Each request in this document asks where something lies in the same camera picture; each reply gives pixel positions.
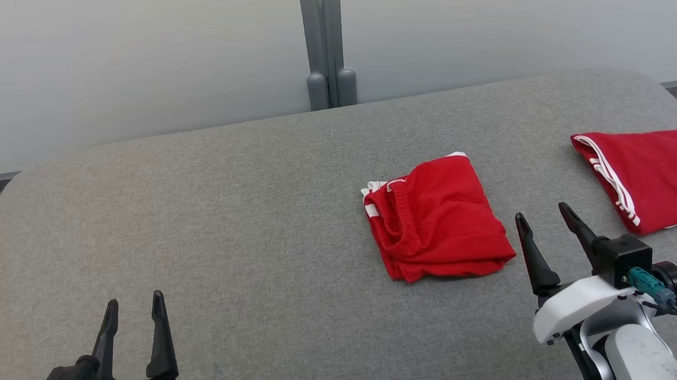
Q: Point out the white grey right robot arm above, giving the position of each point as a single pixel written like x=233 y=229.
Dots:
x=637 y=354

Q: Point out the red jersey with number print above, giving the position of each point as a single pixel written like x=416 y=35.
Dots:
x=662 y=173

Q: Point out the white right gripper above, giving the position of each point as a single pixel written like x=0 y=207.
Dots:
x=576 y=308

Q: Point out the teal right camera connector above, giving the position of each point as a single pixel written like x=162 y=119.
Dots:
x=650 y=286

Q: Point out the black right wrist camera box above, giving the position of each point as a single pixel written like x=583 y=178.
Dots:
x=626 y=259

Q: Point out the red shorts with white stripe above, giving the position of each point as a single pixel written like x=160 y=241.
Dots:
x=444 y=219

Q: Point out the grey partition post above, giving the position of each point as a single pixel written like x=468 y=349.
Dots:
x=314 y=52
x=340 y=51

